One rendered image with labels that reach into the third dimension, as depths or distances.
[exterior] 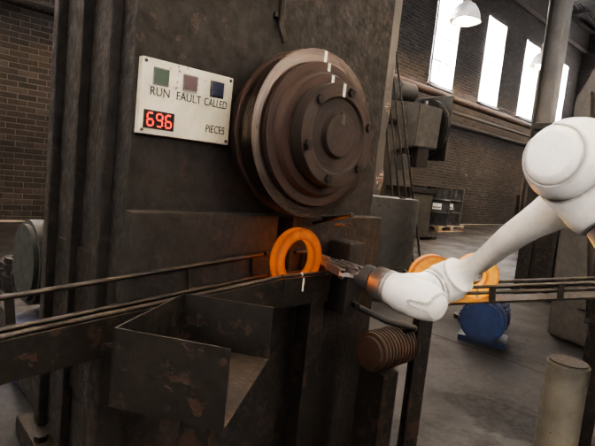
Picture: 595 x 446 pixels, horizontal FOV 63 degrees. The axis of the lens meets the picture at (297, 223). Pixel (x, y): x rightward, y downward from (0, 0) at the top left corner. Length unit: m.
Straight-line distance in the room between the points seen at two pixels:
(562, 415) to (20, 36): 6.95
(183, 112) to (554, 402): 1.36
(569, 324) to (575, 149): 3.20
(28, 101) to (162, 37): 6.06
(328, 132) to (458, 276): 0.51
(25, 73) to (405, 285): 6.54
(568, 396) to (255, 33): 1.40
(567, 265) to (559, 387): 2.29
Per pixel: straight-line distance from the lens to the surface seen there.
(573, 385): 1.71
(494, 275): 1.75
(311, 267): 1.47
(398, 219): 4.09
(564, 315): 3.97
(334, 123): 1.31
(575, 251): 3.90
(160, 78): 1.26
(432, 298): 1.24
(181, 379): 0.84
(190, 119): 1.30
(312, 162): 1.27
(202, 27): 1.37
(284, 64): 1.32
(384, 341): 1.56
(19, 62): 7.34
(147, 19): 1.30
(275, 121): 1.27
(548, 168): 0.82
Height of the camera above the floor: 1.00
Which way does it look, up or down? 6 degrees down
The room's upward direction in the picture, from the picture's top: 6 degrees clockwise
